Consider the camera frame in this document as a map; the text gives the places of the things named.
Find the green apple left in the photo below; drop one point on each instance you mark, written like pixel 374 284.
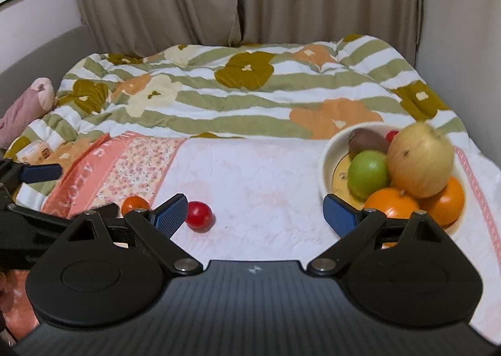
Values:
pixel 367 173

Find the yellow pear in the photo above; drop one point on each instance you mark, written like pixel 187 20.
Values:
pixel 420 160

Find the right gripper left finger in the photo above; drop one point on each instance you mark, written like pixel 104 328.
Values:
pixel 156 228

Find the pink white towel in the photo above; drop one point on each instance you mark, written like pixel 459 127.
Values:
pixel 264 194

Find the person's left hand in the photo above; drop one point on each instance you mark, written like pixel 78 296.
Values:
pixel 8 281

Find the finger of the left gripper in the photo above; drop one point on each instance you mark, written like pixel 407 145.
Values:
pixel 41 220
pixel 31 174

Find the floral striped comforter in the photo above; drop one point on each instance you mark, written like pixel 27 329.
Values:
pixel 302 91

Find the cream plate yellow centre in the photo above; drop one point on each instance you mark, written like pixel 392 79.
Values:
pixel 332 177

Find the small cream carton box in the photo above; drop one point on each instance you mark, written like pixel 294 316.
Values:
pixel 34 153

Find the orange mandarin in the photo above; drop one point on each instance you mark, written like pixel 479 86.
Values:
pixel 446 206
pixel 394 203

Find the pink plush toy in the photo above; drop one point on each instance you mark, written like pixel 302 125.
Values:
pixel 33 104

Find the red cherry tomato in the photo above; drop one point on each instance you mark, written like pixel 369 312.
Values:
pixel 199 216
pixel 391 135

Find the brown kiwi fruit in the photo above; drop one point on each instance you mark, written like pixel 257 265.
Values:
pixel 363 139

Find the grey bed headboard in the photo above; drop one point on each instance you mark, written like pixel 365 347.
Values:
pixel 51 60

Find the small orange tomato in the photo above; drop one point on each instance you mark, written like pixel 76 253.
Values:
pixel 132 203

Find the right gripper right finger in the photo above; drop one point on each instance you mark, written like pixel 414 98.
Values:
pixel 355 228

